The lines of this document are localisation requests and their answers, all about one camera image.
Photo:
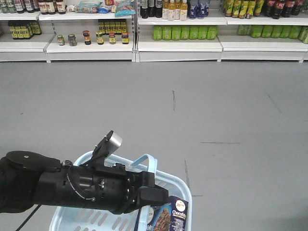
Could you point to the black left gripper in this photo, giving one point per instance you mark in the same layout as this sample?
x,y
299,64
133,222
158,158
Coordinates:
x,y
118,191

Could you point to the Chocofello cookie box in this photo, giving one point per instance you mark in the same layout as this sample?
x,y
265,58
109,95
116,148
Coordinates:
x,y
175,215

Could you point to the light blue plastic basket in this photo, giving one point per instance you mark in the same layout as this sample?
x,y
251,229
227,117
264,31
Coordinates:
x,y
76,219

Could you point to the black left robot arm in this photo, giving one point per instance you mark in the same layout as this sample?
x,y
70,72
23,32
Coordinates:
x,y
28,179

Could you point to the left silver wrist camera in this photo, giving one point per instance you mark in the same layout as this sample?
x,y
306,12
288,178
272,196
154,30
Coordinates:
x,y
107,146

